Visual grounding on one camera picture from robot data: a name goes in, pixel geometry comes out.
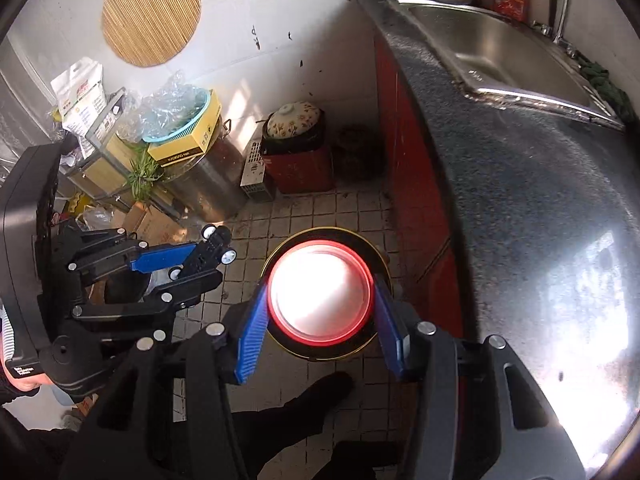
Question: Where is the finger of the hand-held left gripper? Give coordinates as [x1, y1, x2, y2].
[72, 270, 224, 341]
[65, 227, 201, 276]

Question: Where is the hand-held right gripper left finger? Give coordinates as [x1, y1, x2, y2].
[62, 280, 273, 480]

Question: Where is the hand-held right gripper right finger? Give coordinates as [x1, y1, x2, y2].
[372, 275, 588, 480]

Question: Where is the black toy car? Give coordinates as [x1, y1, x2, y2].
[170, 224, 237, 281]

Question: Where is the black plate with gold rim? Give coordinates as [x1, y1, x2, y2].
[260, 227, 393, 363]

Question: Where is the red rimmed white bowl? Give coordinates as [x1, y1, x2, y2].
[267, 241, 376, 346]

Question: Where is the person's left hand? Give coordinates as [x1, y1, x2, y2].
[2, 360, 43, 396]

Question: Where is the brown cardboard box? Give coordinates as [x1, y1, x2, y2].
[112, 200, 188, 246]

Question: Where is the person's leg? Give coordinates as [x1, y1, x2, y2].
[227, 371, 381, 480]

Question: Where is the green potted plant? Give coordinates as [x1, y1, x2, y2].
[120, 142, 168, 206]

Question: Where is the large steel pot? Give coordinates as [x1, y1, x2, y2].
[162, 120, 248, 223]

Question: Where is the yellow cardboard box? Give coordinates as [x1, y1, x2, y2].
[146, 90, 223, 168]

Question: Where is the grey perforated box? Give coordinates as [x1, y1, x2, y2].
[240, 135, 276, 203]

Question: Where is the metal storage rack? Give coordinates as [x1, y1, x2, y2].
[57, 87, 181, 221]

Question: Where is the white printed bag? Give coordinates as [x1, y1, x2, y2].
[50, 59, 106, 136]

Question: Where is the teal plastic basket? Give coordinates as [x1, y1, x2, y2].
[141, 87, 211, 145]

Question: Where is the clear plastic film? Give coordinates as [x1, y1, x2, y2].
[117, 71, 201, 143]

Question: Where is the dark clay pot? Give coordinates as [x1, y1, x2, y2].
[334, 125, 386, 188]

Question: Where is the floral ceramic lid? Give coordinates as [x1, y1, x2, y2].
[266, 101, 322, 140]

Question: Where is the round bamboo mat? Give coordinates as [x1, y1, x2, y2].
[101, 0, 202, 68]

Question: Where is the stainless steel sink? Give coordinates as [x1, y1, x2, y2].
[385, 0, 626, 133]

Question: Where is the green dish cloth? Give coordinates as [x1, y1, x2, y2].
[577, 57, 633, 121]

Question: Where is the chrome faucet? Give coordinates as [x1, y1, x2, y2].
[525, 0, 581, 56]

